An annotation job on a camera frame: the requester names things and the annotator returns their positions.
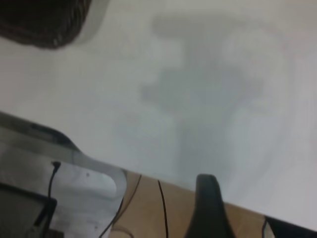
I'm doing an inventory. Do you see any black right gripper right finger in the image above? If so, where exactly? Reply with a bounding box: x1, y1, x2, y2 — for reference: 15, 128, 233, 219
262, 215, 317, 238

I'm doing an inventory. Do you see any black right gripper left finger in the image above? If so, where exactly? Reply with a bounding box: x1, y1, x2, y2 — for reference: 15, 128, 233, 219
183, 173, 235, 238

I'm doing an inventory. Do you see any dark brown woven basket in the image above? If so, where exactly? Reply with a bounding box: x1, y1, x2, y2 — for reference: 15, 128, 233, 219
0, 0, 94, 51

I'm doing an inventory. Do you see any black box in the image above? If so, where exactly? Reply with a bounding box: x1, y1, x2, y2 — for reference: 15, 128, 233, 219
0, 181, 58, 238

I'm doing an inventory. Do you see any thin brown cable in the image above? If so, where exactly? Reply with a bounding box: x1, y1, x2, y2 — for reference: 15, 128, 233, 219
157, 179, 169, 238
98, 174, 143, 238

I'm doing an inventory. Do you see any black cable with plug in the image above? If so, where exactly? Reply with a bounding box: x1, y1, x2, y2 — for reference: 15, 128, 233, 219
46, 160, 62, 199

